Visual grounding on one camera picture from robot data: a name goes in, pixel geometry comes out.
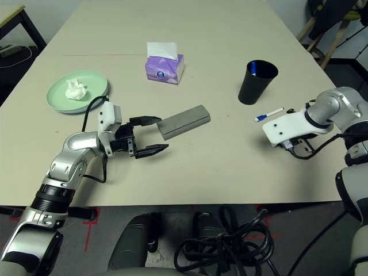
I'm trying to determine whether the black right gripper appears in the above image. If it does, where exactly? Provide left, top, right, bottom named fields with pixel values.
left=283, top=137, right=316, bottom=158

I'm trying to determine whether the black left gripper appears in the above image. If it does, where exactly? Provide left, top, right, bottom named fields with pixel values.
left=110, top=115, right=169, bottom=159

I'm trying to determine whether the grey glasses case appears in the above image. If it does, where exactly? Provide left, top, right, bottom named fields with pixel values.
left=156, top=105, right=212, bottom=141

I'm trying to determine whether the green plate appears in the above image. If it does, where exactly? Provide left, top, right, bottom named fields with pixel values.
left=46, top=70, right=109, bottom=113

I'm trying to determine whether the white tissue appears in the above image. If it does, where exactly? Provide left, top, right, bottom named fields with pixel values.
left=65, top=78, right=89, bottom=101

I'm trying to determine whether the purple tissue box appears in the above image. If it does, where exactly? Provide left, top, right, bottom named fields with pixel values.
left=144, top=42, right=185, bottom=86

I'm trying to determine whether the black cup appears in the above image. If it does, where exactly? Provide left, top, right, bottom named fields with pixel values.
left=237, top=59, right=279, bottom=106

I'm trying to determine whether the black cabinet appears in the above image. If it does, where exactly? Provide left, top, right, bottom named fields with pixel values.
left=327, top=27, right=368, bottom=95

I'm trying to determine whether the grey robot right leg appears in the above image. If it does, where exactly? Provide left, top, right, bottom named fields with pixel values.
left=191, top=212, right=228, bottom=259

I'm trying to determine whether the grey robot leg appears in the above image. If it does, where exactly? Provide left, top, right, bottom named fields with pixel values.
left=110, top=212, right=162, bottom=271
left=191, top=212, right=228, bottom=259

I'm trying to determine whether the grey robot left leg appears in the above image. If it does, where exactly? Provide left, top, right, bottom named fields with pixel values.
left=110, top=212, right=162, bottom=271

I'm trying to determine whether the wooden stool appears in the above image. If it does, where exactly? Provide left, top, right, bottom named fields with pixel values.
left=296, top=11, right=368, bottom=71

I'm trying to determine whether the black jacket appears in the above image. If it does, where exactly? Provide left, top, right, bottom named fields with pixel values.
left=306, top=0, right=368, bottom=41

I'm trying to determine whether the grey robot torso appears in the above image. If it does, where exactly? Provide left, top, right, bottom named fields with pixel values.
left=97, top=267, right=202, bottom=276

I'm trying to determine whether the yellow-green stool cushion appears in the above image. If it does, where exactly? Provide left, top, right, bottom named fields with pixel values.
left=342, top=11, right=363, bottom=21

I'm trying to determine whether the grey power adapter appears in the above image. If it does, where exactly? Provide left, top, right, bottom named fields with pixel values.
left=0, top=43, right=22, bottom=55

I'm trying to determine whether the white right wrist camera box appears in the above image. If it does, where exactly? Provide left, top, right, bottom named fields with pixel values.
left=262, top=108, right=336, bottom=149

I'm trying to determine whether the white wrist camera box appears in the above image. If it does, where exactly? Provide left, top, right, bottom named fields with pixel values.
left=96, top=100, right=123, bottom=158
left=262, top=108, right=336, bottom=149

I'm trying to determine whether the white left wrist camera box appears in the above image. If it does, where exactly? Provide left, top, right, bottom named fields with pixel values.
left=96, top=100, right=123, bottom=158

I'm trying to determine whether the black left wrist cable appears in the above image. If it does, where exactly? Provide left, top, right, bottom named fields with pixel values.
left=82, top=96, right=109, bottom=184

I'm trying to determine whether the black cable bundle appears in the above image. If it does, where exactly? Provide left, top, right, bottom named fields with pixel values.
left=174, top=204, right=277, bottom=276

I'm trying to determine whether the white floor cable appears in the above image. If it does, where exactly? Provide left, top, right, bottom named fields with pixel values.
left=0, top=44, right=33, bottom=68

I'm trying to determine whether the beige side table black frame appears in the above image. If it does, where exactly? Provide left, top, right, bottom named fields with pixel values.
left=0, top=4, right=47, bottom=54

